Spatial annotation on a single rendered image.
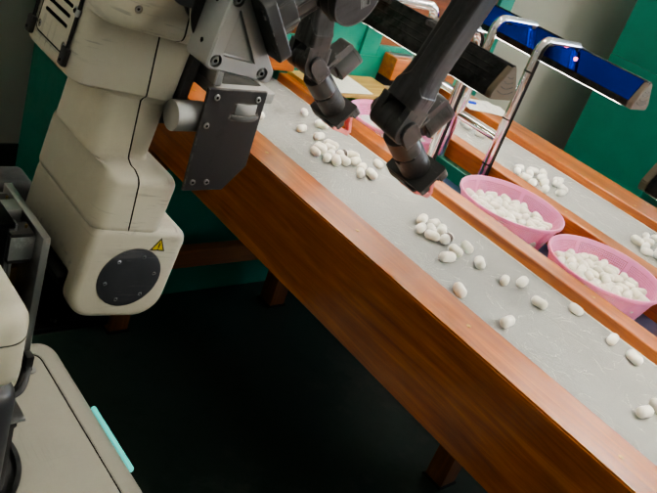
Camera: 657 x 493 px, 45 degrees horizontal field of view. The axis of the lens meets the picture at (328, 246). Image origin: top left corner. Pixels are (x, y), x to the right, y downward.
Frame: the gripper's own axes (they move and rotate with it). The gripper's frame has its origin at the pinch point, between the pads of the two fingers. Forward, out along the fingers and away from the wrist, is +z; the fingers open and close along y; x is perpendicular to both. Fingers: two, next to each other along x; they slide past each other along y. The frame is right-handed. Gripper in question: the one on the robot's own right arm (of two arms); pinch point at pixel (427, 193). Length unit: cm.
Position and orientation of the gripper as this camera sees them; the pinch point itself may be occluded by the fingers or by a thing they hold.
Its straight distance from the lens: 155.7
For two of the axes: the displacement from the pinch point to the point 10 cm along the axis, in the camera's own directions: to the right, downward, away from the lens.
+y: -5.9, -5.5, 5.9
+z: 3.5, 4.8, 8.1
